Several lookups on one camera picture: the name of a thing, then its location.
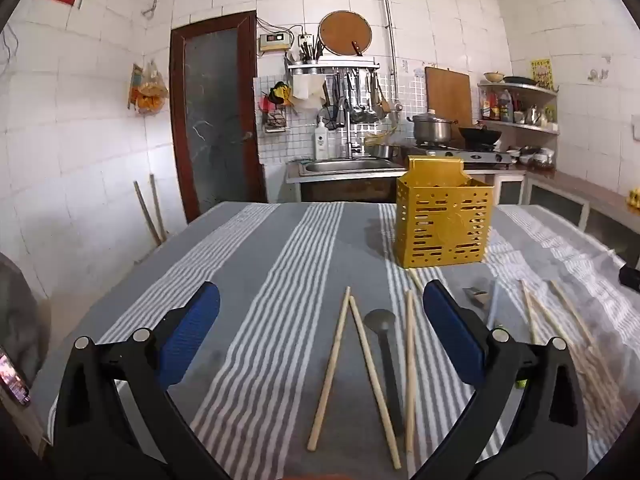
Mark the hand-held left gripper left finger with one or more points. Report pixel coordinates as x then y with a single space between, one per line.
192 330

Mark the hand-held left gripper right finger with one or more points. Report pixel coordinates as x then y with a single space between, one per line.
452 330

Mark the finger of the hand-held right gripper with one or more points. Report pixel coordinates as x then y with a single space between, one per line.
631 276

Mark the wooden chopstick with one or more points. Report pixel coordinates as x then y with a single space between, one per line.
410 370
527 305
542 317
572 312
330 365
375 385
416 280

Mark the dark metal spoon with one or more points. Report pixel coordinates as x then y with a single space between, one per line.
380 320

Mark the yellow perforated utensil holder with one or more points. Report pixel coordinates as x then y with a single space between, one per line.
440 225

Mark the row of hanging kitchen utensils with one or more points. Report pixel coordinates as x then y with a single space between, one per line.
355 100

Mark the grey striped tablecloth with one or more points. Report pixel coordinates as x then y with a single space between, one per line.
240 285

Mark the yellow egg tray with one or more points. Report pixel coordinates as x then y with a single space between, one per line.
635 197

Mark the kitchen counter cabinet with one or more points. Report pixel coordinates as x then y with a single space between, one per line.
565 195

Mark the wooden stick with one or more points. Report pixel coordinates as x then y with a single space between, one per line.
145 212
157 205

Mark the cluster of bowls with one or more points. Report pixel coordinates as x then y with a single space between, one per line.
535 156

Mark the grey cloth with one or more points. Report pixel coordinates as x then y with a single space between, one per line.
20 305

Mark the steel gas stove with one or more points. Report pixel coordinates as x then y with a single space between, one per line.
475 156

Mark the smartphone with lit screen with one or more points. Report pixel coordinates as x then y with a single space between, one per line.
15 376

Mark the steel kettle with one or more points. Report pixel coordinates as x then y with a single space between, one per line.
533 116

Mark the small steel pot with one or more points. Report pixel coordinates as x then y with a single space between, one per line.
382 151

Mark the steel sink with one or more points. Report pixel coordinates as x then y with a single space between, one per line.
350 166

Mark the black wok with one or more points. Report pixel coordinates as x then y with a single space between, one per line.
480 135

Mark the large steel pot with lid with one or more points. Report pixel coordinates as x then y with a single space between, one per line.
432 129

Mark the row of condiment bottles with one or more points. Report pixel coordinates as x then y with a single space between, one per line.
497 109

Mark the metal faucet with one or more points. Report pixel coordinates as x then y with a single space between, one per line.
350 135

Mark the dark wooden frosted glass door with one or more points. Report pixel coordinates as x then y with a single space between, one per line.
215 110

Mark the black pan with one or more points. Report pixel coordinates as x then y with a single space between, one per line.
520 80

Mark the white soap bottle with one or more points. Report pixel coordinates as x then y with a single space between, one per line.
321 141

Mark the rectangular wooden cutting board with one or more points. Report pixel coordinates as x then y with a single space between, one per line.
448 92

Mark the hanging plastic bag orange contents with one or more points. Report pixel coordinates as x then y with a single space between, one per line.
151 91

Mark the beige bowl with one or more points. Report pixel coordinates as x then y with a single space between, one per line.
492 76

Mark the yellow red hanging scrubbers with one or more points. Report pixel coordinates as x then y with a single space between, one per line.
275 96

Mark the small wooden hanging board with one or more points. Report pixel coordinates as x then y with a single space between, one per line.
135 80

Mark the white hanging cloth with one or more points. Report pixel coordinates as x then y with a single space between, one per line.
307 90

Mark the utensil cup with knives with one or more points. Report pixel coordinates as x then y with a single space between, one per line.
310 54

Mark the round wooden board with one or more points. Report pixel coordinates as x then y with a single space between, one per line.
346 32

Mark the vertical metal pipe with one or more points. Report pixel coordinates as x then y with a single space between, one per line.
387 10

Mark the white wall switch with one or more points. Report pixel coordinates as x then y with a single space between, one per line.
635 127

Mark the wall hooks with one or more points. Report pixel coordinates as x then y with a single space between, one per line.
597 75

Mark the yellow wall sticker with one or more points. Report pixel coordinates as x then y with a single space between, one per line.
541 72

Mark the metal wall rack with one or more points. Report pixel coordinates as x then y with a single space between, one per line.
332 66

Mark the wall electric control box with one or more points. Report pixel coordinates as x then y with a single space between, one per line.
272 42

